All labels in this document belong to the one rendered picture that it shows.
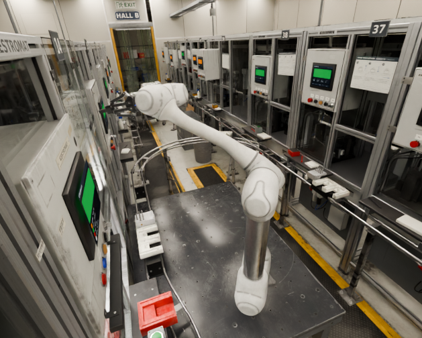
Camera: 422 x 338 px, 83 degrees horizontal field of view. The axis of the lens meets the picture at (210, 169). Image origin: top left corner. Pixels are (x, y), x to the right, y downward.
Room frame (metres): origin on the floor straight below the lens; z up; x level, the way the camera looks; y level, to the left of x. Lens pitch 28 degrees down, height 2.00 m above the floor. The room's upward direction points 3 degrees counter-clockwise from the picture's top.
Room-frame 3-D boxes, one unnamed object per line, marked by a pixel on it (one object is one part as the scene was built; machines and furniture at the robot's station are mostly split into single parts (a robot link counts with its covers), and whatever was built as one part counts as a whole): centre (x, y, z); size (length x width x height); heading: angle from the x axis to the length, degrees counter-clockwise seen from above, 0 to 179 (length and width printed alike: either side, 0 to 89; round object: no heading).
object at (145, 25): (9.06, 2.29, 1.31); 1.36 x 0.10 x 2.62; 109
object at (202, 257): (1.30, 0.06, 0.66); 1.50 x 1.06 x 0.04; 19
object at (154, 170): (5.49, 1.53, 0.01); 5.85 x 0.59 x 0.01; 19
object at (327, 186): (1.72, -0.97, 0.84); 0.37 x 0.14 x 0.10; 19
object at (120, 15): (8.99, 2.33, 2.81); 0.75 x 0.04 x 0.25; 109
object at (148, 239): (1.23, 0.45, 0.84); 0.36 x 0.14 x 0.10; 19
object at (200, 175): (3.40, 0.02, 0.01); 1.00 x 0.55 x 0.01; 19
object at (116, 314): (0.53, 0.33, 1.37); 0.36 x 0.04 x 0.04; 19
